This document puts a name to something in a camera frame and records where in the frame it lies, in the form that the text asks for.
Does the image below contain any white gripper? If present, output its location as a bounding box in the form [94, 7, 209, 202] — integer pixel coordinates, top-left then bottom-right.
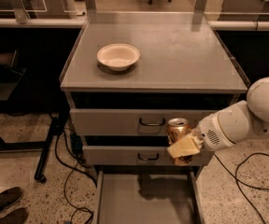
[167, 113, 234, 159]

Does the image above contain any orange soda can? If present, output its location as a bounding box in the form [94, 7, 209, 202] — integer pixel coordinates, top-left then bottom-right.
[166, 118, 192, 166]

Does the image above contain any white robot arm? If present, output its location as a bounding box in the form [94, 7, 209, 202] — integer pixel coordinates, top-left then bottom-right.
[167, 77, 269, 159]

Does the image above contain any grey bottom drawer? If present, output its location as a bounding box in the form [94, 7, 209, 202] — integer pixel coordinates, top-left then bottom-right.
[92, 171, 205, 224]

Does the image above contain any grey drawer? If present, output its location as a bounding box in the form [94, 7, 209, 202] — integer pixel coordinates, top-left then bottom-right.
[81, 145, 216, 167]
[92, 171, 205, 224]
[70, 108, 216, 136]

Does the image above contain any grey drawer cabinet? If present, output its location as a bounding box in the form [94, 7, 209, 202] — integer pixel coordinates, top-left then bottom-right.
[59, 0, 250, 224]

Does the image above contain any grey middle drawer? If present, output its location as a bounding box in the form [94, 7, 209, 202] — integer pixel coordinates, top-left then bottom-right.
[81, 145, 216, 167]

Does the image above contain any grey top drawer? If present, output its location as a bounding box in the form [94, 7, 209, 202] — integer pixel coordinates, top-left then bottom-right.
[70, 108, 216, 136]

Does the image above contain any white paper bowl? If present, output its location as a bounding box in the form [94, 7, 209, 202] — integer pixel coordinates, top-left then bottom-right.
[97, 44, 140, 72]

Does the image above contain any dark shoe lower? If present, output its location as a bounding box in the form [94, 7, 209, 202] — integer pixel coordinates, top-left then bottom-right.
[0, 208, 28, 224]

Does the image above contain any black floor cable right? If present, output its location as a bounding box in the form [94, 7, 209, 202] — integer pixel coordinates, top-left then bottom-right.
[214, 152, 269, 224]

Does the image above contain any black floor cable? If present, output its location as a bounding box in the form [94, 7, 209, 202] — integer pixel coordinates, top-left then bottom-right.
[54, 128, 98, 224]
[214, 152, 269, 224]

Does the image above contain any black floor cable left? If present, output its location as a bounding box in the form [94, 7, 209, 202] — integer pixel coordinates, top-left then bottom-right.
[54, 128, 98, 224]

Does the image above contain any black side table frame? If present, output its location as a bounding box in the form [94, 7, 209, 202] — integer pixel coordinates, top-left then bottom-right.
[0, 51, 69, 183]

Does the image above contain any white horizontal rail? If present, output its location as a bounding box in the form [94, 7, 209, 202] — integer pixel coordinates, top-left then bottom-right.
[0, 19, 269, 31]

